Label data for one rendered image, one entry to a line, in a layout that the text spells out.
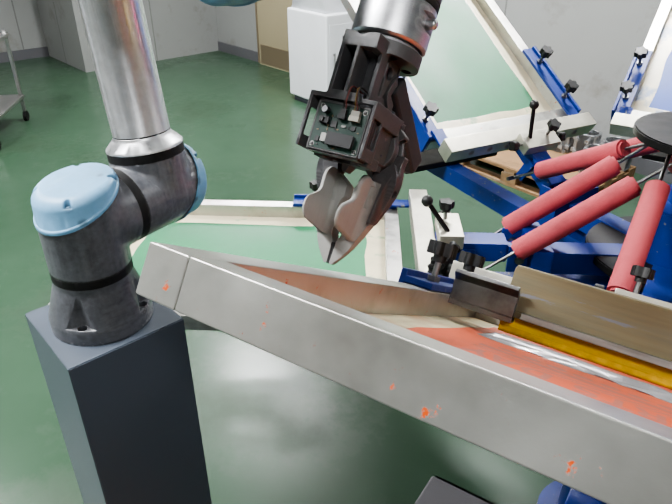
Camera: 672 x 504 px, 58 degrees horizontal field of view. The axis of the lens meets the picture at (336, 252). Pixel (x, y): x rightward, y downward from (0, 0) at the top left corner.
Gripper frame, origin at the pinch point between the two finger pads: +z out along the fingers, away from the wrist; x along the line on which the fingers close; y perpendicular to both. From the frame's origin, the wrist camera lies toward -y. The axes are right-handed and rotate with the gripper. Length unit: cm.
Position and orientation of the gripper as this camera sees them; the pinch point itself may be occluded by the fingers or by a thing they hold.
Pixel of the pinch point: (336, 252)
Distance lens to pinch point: 61.0
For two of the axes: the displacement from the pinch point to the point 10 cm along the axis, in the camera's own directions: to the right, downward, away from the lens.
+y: -4.6, -1.1, -8.8
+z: -2.9, 9.6, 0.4
